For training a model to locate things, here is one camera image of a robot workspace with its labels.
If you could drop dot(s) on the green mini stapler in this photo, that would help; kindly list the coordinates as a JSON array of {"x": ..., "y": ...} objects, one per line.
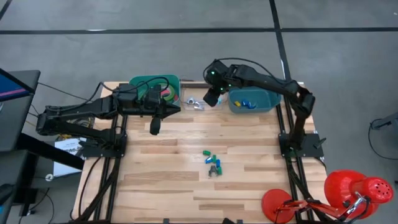
[
  {"x": 219, "y": 170},
  {"x": 214, "y": 158},
  {"x": 206, "y": 152}
]

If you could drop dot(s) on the lavender staple remover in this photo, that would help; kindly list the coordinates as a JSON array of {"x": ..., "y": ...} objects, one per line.
[{"x": 198, "y": 107}]

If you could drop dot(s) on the red desk lamp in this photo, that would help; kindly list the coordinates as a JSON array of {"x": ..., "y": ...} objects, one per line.
[{"x": 342, "y": 186}]

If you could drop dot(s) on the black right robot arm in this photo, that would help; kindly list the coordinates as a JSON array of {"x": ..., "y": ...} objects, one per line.
[{"x": 267, "y": 79}]

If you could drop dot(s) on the blue mini stapler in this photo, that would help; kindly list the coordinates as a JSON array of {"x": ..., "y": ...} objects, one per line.
[
  {"x": 218, "y": 163},
  {"x": 208, "y": 160},
  {"x": 248, "y": 104}
]

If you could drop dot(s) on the clear plastic bin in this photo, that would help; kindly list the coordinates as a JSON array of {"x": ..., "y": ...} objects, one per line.
[{"x": 189, "y": 93}]

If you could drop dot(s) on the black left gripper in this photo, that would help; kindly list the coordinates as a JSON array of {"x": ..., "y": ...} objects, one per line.
[{"x": 146, "y": 107}]

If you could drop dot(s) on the monitor with blue screen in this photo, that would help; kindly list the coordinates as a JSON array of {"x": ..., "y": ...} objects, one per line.
[{"x": 12, "y": 88}]

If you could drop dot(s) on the dull dark teal bin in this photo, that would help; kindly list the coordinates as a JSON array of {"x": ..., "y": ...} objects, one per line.
[{"x": 267, "y": 102}]

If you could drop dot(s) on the white paper sheet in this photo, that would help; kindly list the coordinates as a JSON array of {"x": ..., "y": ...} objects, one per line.
[{"x": 65, "y": 165}]

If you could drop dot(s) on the yellow mini stapler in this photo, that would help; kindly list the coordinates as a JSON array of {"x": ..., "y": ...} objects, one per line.
[{"x": 237, "y": 103}]

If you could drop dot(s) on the black bracket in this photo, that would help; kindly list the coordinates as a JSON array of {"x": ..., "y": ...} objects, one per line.
[
  {"x": 239, "y": 221},
  {"x": 166, "y": 221}
]

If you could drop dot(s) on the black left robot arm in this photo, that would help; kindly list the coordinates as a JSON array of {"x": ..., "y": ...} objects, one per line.
[{"x": 77, "y": 109}]

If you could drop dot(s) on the grey stand foot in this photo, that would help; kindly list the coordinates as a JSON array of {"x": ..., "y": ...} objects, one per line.
[{"x": 388, "y": 119}]

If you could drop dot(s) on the black staple remover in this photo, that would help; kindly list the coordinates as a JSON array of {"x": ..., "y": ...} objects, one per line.
[{"x": 212, "y": 171}]

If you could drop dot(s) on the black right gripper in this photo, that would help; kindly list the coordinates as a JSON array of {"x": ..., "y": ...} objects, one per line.
[{"x": 217, "y": 86}]

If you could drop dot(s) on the red tape roll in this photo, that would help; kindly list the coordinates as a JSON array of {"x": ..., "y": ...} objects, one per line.
[{"x": 164, "y": 92}]

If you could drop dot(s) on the wide green tape roll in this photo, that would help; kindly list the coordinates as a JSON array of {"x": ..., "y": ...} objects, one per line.
[{"x": 171, "y": 91}]

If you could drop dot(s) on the black desk leg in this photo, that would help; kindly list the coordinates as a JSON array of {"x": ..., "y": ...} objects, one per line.
[{"x": 46, "y": 151}]

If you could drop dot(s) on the bright teal plastic bin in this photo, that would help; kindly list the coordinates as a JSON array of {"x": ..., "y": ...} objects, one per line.
[{"x": 175, "y": 79}]

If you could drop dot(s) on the grey staple remover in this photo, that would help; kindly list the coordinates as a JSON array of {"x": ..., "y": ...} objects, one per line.
[{"x": 190, "y": 100}]

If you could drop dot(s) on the black table frame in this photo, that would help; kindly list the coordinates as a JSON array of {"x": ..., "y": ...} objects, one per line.
[{"x": 113, "y": 186}]

